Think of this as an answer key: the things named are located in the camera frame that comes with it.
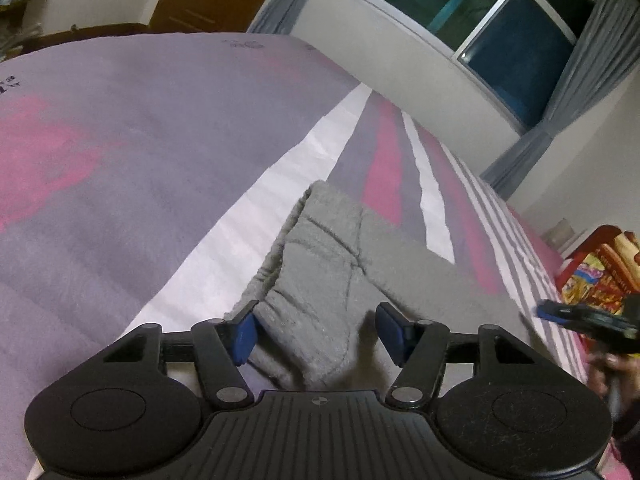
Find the white framed window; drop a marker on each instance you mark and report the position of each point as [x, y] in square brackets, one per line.
[480, 25]

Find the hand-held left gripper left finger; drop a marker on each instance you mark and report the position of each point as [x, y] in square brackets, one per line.
[244, 336]

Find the purple pink striped blanket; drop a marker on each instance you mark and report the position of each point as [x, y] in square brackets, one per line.
[150, 160]

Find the grey fleece pants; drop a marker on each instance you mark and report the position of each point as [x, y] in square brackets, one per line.
[345, 280]

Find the wall socket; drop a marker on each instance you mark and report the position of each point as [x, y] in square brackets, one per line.
[560, 232]

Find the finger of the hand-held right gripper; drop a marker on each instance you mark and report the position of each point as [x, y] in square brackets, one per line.
[560, 311]

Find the person's right hand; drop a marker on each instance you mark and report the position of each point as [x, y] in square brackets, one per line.
[607, 380]

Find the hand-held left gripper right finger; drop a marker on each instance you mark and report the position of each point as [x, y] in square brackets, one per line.
[392, 334]

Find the pile of plastic bags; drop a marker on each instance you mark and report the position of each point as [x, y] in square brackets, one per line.
[17, 15]

